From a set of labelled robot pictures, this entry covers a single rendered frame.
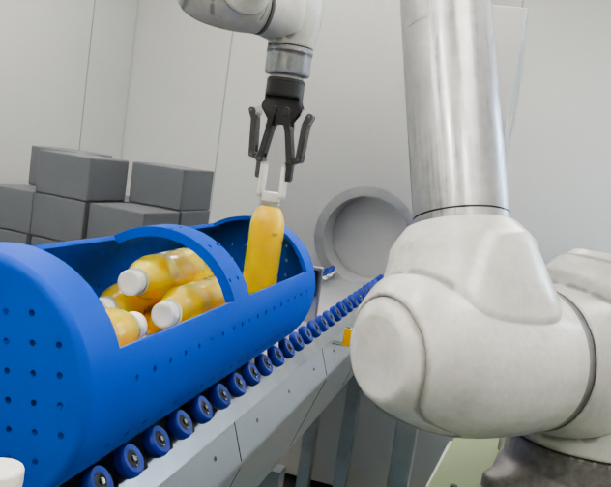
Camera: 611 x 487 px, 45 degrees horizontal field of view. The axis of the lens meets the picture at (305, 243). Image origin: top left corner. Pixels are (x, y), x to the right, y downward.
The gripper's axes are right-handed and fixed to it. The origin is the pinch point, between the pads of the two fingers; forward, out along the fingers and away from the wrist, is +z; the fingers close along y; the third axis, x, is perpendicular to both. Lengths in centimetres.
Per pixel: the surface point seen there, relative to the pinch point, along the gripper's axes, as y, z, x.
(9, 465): -11, 22, 91
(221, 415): -5.5, 38.7, 27.7
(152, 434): -5, 34, 52
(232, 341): -8.9, 23.7, 36.5
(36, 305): -2, 13, 76
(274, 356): -5.1, 34.9, 0.0
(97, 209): 184, 39, -242
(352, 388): -1, 75, -121
